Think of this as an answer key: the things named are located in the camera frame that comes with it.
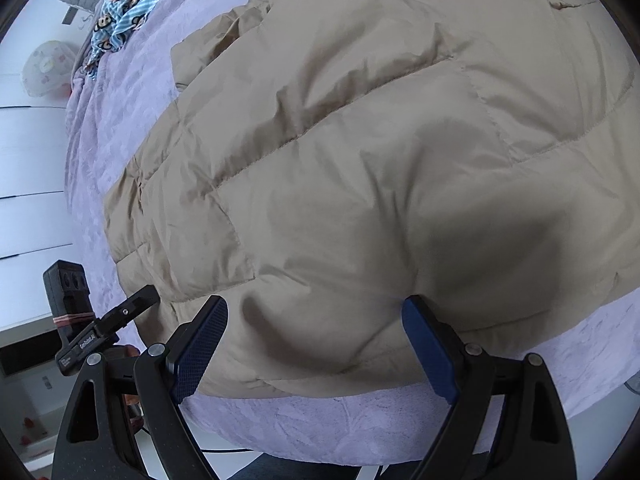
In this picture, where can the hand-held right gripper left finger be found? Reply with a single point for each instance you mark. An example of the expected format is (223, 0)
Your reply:
(202, 345)

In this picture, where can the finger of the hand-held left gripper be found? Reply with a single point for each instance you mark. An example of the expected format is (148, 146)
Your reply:
(130, 310)

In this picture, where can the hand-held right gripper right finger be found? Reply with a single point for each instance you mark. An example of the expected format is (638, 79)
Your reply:
(427, 350)

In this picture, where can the beige quilted down coat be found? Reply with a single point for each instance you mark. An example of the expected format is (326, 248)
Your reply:
(350, 160)

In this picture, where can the white drawer cabinet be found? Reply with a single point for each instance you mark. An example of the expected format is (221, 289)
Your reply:
(30, 210)

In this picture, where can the purple plush blanket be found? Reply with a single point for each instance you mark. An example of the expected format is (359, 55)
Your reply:
(125, 95)

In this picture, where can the blue cartoon print garment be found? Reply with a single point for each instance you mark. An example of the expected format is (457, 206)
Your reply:
(125, 10)

